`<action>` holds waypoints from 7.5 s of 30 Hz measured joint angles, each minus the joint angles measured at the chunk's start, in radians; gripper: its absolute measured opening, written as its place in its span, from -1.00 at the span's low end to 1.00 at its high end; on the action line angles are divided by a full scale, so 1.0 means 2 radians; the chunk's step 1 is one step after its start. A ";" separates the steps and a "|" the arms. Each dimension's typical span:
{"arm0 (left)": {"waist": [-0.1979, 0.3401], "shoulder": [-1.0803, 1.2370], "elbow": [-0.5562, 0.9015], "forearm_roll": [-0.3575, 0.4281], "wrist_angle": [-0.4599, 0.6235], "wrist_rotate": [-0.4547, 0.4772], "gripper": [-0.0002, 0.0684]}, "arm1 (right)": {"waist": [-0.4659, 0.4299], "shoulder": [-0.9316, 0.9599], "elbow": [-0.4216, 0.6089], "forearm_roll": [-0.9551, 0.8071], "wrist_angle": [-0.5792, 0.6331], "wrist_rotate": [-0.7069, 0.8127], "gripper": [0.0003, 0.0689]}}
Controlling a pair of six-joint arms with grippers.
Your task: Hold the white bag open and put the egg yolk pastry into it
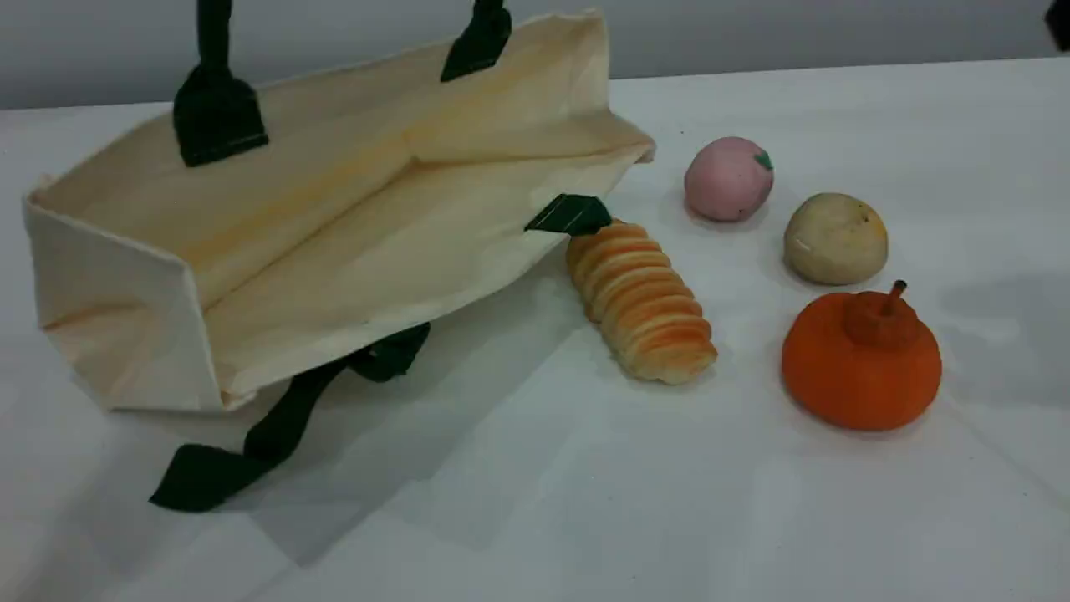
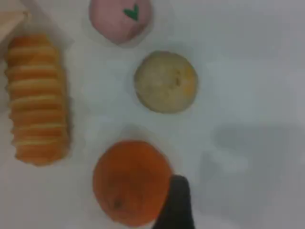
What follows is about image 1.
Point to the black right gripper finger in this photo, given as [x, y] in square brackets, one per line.
[1062, 23]

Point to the round beige egg yolk pastry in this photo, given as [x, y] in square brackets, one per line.
[836, 242]

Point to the pink peach shaped bun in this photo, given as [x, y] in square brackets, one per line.
[726, 182]

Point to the orange persimmon shaped toy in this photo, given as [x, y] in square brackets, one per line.
[857, 376]

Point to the ridged golden bread roll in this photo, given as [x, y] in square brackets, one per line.
[639, 309]

